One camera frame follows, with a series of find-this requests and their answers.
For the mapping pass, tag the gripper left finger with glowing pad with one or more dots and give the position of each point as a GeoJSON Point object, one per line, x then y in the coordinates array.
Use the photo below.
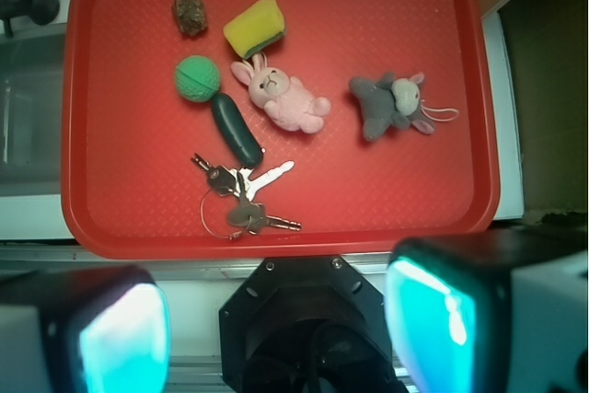
{"type": "Point", "coordinates": [90, 330]}

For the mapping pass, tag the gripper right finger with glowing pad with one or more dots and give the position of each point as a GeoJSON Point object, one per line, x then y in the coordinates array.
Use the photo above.
{"type": "Point", "coordinates": [504, 310]}

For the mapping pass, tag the green dimpled ball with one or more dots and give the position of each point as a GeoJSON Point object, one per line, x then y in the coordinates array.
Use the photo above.
{"type": "Point", "coordinates": [197, 78]}

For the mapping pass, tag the red plastic tray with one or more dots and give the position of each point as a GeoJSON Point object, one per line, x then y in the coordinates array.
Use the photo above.
{"type": "Point", "coordinates": [130, 191]}

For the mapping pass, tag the grey plush animal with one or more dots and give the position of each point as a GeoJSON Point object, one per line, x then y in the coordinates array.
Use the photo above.
{"type": "Point", "coordinates": [396, 102]}

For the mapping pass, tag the dark green toy cucumber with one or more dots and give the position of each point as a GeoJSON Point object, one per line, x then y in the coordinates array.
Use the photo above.
{"type": "Point", "coordinates": [234, 130]}

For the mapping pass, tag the pink plush bunny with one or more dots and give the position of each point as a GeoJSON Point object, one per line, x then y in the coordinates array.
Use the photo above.
{"type": "Point", "coordinates": [284, 99]}

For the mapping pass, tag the brown rough rock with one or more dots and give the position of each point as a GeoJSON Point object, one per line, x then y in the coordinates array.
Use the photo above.
{"type": "Point", "coordinates": [190, 16]}

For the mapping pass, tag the yellow green sponge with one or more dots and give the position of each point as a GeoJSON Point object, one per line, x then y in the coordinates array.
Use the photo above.
{"type": "Point", "coordinates": [257, 27]}

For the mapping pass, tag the silver key bunch on ring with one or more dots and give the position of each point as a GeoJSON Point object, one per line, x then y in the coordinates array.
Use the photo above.
{"type": "Point", "coordinates": [248, 217]}

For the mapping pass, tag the black octagonal mount base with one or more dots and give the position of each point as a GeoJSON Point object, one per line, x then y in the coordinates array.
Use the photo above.
{"type": "Point", "coordinates": [306, 325]}

